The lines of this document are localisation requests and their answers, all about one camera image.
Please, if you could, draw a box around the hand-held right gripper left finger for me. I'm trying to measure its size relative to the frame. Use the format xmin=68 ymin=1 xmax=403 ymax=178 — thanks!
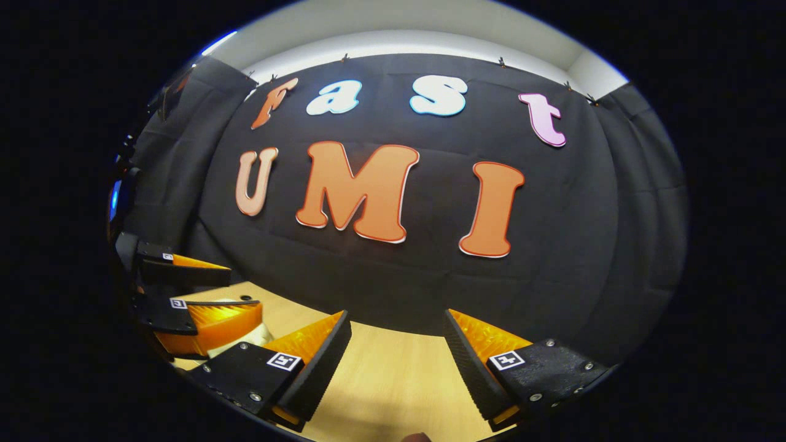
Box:
xmin=187 ymin=310 xmax=352 ymax=433

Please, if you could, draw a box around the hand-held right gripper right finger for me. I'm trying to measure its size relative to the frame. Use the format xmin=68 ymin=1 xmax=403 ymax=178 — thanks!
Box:
xmin=443 ymin=309 xmax=621 ymax=433

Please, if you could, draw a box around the cream yellow suitcase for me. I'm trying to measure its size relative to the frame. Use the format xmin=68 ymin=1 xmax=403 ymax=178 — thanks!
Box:
xmin=184 ymin=298 xmax=275 ymax=360

